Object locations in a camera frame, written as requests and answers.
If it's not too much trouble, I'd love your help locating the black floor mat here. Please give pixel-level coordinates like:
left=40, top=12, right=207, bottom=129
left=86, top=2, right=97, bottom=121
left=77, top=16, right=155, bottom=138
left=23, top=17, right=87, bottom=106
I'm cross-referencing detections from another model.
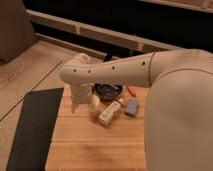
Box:
left=6, top=88, right=63, bottom=171

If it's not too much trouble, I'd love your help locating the orange small object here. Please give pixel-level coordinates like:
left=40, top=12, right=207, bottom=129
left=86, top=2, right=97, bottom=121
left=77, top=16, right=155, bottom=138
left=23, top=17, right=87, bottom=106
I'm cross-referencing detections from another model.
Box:
left=126, top=86, right=136, bottom=97

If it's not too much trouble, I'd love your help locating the white bottle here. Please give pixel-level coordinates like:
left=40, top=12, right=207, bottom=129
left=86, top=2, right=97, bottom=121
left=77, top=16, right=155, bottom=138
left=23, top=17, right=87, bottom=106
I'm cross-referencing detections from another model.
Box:
left=98, top=101, right=121, bottom=126

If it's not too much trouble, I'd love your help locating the white paper cup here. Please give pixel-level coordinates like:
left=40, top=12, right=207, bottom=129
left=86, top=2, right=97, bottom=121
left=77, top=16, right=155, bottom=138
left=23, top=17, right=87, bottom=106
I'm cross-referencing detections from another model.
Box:
left=88, top=95, right=100, bottom=117

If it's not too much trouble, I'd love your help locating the dark ceramic bowl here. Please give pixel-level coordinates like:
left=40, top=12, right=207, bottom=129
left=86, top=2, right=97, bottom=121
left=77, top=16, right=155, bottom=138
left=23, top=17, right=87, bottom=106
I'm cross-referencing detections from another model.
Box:
left=94, top=84, right=123, bottom=101

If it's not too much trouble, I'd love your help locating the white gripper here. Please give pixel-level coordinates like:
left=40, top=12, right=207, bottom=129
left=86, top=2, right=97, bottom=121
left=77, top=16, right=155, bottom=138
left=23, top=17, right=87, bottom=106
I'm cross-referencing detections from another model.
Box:
left=70, top=84, right=92, bottom=112

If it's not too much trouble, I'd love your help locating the brown cabinet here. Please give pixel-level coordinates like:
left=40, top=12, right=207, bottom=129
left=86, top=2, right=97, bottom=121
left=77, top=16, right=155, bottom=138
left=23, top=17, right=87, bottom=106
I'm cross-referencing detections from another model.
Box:
left=0, top=0, right=37, bottom=62

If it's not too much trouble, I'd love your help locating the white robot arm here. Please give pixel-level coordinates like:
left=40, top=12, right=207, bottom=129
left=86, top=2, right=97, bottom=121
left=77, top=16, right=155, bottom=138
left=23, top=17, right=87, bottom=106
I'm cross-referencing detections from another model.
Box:
left=59, top=49, right=213, bottom=171

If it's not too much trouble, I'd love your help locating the wooden rail shelf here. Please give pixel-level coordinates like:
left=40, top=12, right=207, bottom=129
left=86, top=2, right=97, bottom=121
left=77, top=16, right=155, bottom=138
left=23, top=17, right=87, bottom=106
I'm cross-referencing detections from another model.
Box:
left=27, top=9, right=178, bottom=53

